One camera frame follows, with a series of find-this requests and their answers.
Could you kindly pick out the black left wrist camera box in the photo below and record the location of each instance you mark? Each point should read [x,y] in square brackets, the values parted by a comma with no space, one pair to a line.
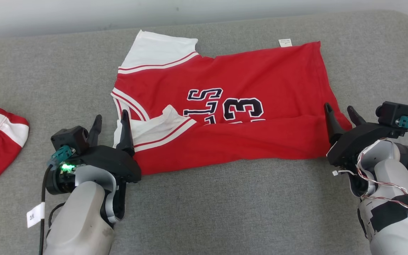
[69,138]

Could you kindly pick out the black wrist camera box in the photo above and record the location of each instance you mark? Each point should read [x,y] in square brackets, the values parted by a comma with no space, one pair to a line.
[69,138]
[393,111]

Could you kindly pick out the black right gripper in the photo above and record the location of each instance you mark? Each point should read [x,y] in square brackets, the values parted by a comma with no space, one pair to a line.
[352,145]

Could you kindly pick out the red white basketball jersey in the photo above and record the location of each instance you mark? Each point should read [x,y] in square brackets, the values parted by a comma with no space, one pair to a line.
[243,78]

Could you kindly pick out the grey fabric sofa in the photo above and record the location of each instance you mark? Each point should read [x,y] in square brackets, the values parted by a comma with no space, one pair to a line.
[204,212]

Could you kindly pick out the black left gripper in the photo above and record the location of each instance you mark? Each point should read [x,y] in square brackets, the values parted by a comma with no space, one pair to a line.
[112,161]

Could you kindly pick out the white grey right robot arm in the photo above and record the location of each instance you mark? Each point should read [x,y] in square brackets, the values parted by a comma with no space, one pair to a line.
[395,226]

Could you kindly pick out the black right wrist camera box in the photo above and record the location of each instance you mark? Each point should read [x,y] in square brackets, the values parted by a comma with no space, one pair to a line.
[393,111]

